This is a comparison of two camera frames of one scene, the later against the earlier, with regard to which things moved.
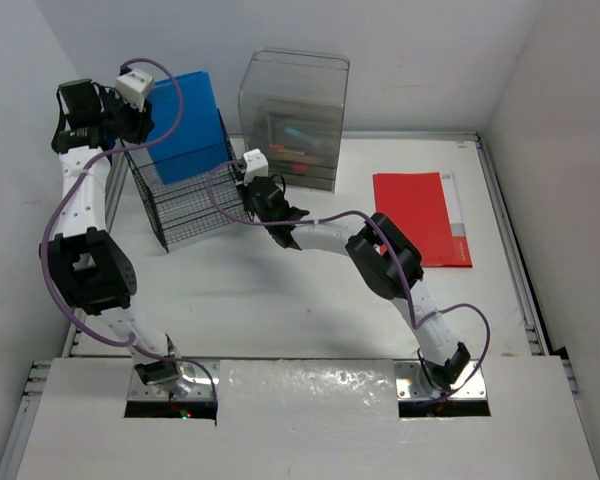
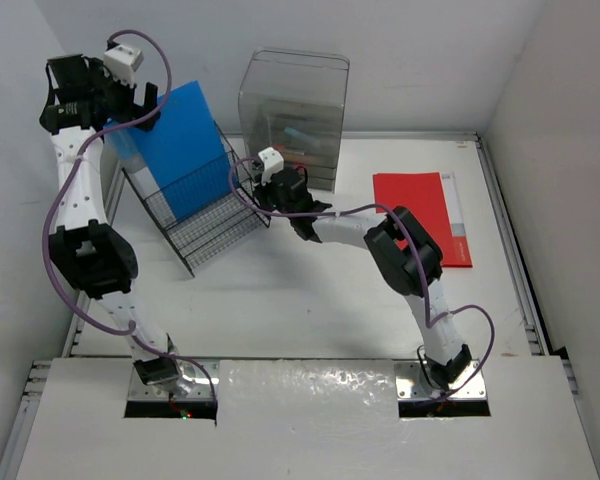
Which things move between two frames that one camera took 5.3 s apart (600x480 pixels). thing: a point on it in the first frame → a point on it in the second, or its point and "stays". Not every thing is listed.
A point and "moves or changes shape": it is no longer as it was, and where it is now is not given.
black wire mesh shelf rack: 190,199 moves or changes shape
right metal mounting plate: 410,384 stays
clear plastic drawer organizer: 291,106 stays
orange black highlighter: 283,148 stays
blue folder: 188,135 moves or changes shape
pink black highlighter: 286,166 stays
